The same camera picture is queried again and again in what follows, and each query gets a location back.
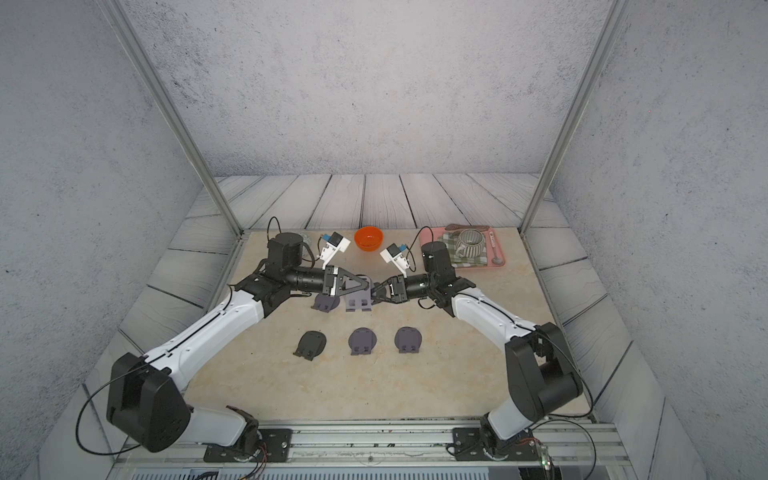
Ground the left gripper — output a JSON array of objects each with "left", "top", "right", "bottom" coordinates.
[{"left": 284, "top": 267, "right": 367, "bottom": 298}]

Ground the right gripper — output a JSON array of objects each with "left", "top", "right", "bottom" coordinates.
[{"left": 369, "top": 276, "right": 439, "bottom": 306}]

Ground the purple stand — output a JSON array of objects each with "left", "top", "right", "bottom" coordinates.
[
  {"left": 312, "top": 294, "right": 340, "bottom": 313},
  {"left": 348, "top": 327, "right": 377, "bottom": 356},
  {"left": 343, "top": 277, "right": 374, "bottom": 313},
  {"left": 394, "top": 326, "right": 423, "bottom": 354}
]

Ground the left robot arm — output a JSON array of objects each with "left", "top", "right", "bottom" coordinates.
[{"left": 106, "top": 232, "right": 350, "bottom": 459}]

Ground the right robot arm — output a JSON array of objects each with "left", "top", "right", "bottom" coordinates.
[{"left": 372, "top": 241, "right": 584, "bottom": 445}]

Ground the dark green stand front left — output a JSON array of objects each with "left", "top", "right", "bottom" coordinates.
[{"left": 293, "top": 331, "right": 327, "bottom": 361}]

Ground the orange bowl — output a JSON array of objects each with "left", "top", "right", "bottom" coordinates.
[{"left": 354, "top": 226, "right": 384, "bottom": 252}]

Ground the pink tray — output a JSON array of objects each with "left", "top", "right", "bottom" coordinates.
[{"left": 417, "top": 224, "right": 506, "bottom": 268}]

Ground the green checkered cloth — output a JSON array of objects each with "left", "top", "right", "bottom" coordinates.
[{"left": 442, "top": 229, "right": 488, "bottom": 268}]

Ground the brown wooden spoon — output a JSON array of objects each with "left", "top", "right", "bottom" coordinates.
[{"left": 444, "top": 223, "right": 489, "bottom": 232}]

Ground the ribbed grey cup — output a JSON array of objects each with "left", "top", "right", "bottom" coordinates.
[{"left": 454, "top": 230, "right": 486, "bottom": 259}]

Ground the metal spoon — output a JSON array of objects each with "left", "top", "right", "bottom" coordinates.
[{"left": 488, "top": 230, "right": 506, "bottom": 267}]

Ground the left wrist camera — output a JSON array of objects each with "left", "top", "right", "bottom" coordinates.
[{"left": 318, "top": 232, "right": 350, "bottom": 269}]

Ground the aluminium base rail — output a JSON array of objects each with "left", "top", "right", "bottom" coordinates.
[{"left": 108, "top": 418, "right": 636, "bottom": 479}]

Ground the left aluminium frame post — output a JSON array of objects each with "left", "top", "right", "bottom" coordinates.
[{"left": 98, "top": 0, "right": 245, "bottom": 239}]

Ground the aluminium frame post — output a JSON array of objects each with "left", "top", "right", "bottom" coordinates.
[
  {"left": 518, "top": 0, "right": 631, "bottom": 237},
  {"left": 98, "top": 0, "right": 245, "bottom": 239}
]

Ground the right aluminium frame post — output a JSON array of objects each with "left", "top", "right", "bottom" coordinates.
[{"left": 518, "top": 0, "right": 631, "bottom": 237}]

